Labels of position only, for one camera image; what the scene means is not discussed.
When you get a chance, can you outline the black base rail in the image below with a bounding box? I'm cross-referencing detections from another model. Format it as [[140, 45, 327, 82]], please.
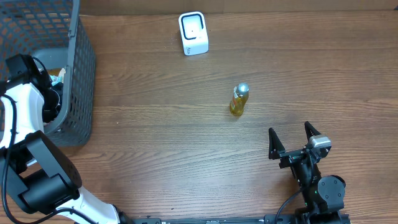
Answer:
[[132, 215, 351, 224]]

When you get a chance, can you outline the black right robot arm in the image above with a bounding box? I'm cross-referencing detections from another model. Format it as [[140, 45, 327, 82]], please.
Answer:
[[264, 121, 351, 224]]

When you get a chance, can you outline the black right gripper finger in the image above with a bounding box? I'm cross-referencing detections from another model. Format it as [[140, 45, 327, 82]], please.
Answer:
[[269, 128, 285, 160], [304, 121, 321, 140]]

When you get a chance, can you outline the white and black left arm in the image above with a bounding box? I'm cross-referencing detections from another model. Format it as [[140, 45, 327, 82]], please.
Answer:
[[1, 54, 132, 223]]

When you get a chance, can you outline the dark grey mesh basket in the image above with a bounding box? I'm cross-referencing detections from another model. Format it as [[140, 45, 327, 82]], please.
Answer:
[[1, 1, 96, 147]]

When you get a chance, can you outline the brown snack packet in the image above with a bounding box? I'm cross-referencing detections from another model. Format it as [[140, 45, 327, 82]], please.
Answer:
[[47, 68, 66, 86]]

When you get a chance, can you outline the white barcode scanner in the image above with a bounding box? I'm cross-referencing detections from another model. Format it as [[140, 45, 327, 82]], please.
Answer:
[[178, 11, 209, 56]]

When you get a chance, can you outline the yellow liquid bottle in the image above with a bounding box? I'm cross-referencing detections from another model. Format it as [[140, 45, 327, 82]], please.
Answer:
[[229, 83, 249, 116]]

